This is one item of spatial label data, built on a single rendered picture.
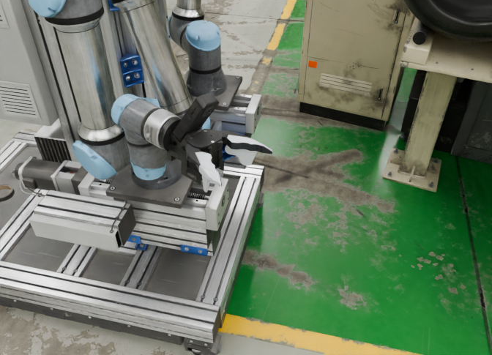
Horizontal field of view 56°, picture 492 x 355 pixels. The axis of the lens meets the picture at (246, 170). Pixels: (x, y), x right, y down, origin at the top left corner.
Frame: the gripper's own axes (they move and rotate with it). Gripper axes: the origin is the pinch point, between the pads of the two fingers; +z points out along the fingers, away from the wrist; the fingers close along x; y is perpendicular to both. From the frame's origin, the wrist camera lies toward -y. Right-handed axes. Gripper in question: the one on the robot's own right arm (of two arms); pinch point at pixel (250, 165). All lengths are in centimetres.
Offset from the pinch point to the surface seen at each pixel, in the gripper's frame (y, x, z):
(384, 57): 36, -176, -44
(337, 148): 86, -156, -50
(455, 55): 9, -124, 1
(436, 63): 10, -114, -2
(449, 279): 93, -108, 32
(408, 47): 6, -107, -12
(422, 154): 70, -156, -5
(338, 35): 29, -168, -69
